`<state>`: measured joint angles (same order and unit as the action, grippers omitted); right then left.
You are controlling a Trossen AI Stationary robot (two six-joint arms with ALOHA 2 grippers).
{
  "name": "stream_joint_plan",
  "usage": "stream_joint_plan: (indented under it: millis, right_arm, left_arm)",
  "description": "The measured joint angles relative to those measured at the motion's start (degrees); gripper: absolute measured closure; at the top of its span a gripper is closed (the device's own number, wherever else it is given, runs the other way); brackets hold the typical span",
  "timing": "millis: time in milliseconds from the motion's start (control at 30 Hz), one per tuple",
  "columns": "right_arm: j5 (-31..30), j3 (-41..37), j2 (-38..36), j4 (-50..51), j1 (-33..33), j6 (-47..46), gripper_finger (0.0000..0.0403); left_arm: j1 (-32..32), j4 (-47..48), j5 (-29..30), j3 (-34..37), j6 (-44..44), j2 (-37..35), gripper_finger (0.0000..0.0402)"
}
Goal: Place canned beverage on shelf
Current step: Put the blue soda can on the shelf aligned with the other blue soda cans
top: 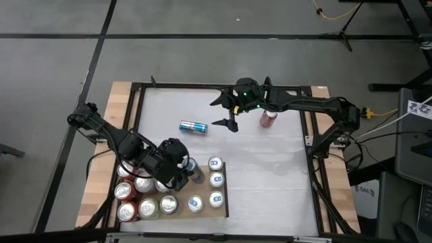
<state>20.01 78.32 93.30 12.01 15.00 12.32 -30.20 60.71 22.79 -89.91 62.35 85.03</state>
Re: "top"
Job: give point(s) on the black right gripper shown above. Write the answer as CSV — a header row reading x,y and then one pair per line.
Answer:
x,y
246,94

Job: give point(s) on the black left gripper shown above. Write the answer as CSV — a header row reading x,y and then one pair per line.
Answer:
x,y
167,158

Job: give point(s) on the blue silver Red Bull can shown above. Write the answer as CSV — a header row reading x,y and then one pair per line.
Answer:
x,y
195,203
216,179
216,199
215,163
195,172
193,127

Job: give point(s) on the silver can with red print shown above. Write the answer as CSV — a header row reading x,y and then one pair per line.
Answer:
x,y
161,187

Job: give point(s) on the silver Diet Coke can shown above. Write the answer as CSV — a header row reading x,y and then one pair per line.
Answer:
x,y
168,204

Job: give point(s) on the white red Spindrift can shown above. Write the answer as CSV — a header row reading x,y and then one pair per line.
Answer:
x,y
143,185

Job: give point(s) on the green soda can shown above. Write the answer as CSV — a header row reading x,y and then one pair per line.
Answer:
x,y
148,208

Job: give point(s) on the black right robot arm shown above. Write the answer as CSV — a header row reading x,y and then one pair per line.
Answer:
x,y
314,103

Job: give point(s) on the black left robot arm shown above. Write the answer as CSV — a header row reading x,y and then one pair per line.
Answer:
x,y
111,135

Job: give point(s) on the wooden shelf board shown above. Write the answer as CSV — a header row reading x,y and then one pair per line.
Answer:
x,y
202,189

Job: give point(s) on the black tripod stand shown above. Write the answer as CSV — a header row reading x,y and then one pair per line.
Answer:
x,y
343,33

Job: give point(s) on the white printed box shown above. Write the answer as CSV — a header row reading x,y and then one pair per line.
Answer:
x,y
364,202

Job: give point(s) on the black floor stand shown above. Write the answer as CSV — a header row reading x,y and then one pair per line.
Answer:
x,y
10,150

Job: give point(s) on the grey cabinet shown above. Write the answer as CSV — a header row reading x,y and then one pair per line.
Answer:
x,y
410,152

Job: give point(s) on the white marker paper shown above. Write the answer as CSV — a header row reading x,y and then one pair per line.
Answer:
x,y
418,108

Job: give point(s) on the dark screen device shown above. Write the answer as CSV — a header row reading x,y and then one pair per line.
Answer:
x,y
426,209

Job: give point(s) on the black metal table frame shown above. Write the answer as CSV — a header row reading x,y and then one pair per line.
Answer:
x,y
219,86

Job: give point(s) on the black shelf side frame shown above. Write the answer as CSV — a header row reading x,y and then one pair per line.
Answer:
x,y
226,202

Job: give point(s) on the white metal bracket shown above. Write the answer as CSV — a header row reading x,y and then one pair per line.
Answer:
x,y
308,140

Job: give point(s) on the black desk frame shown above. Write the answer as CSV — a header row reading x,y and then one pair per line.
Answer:
x,y
388,87

